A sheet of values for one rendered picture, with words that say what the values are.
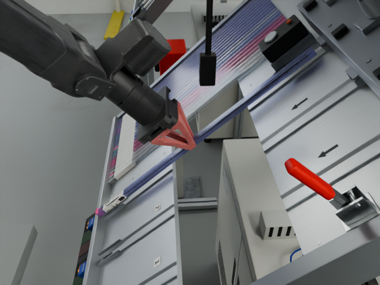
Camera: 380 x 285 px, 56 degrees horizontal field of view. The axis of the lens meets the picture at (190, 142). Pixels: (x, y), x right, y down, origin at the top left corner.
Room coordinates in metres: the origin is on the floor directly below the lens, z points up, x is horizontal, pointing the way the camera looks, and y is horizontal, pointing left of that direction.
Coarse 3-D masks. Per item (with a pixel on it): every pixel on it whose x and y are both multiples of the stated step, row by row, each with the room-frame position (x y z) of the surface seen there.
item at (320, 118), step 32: (288, 0) 0.76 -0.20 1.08; (320, 64) 0.50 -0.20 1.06; (288, 96) 0.48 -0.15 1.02; (320, 96) 0.43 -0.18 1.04; (352, 96) 0.40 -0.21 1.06; (256, 128) 0.46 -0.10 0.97; (288, 128) 0.41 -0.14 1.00; (320, 128) 0.38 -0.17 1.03; (352, 128) 0.35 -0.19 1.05; (320, 160) 0.33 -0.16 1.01; (352, 160) 0.31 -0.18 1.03; (288, 192) 0.31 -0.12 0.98; (320, 224) 0.25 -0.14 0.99
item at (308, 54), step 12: (312, 48) 0.51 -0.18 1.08; (300, 60) 0.50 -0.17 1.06; (288, 72) 0.50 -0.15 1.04; (264, 84) 0.51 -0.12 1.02; (276, 84) 0.50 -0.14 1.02; (252, 96) 0.50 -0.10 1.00; (240, 108) 0.50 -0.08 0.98; (216, 120) 0.50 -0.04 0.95; (228, 120) 0.50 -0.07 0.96; (204, 132) 0.50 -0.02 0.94; (168, 156) 0.50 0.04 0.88; (180, 156) 0.49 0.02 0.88; (156, 168) 0.49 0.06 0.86; (144, 180) 0.49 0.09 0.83; (132, 192) 0.49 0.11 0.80
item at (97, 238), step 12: (108, 144) 0.73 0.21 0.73; (108, 156) 0.67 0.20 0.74; (108, 168) 0.63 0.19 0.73; (108, 180) 0.60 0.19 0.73; (108, 192) 0.56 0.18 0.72; (96, 216) 0.49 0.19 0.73; (96, 228) 0.45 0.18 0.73; (96, 240) 0.43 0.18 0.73; (96, 252) 0.40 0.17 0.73; (96, 264) 0.38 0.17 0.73; (84, 276) 0.35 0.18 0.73; (96, 276) 0.36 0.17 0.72
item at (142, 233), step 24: (144, 168) 0.56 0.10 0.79; (168, 168) 0.51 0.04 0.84; (144, 192) 0.49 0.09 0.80; (168, 192) 0.45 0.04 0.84; (120, 216) 0.47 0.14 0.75; (144, 216) 0.43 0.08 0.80; (168, 216) 0.39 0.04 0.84; (120, 240) 0.40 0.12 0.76; (144, 240) 0.37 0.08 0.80; (168, 240) 0.35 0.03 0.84; (120, 264) 0.36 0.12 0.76; (144, 264) 0.33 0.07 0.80; (168, 264) 0.30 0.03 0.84
